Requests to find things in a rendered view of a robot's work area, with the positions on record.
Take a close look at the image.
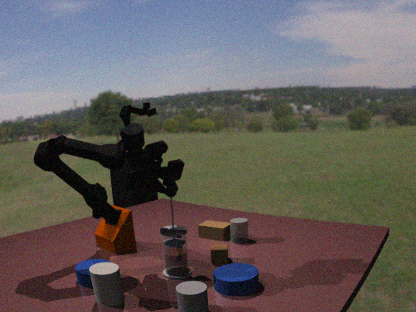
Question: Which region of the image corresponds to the french press with black knob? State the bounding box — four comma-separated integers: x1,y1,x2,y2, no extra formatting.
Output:
160,185,191,280

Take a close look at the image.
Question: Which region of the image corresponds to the blue short cylinder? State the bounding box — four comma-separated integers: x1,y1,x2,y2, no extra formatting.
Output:
213,263,259,296
75,259,111,288

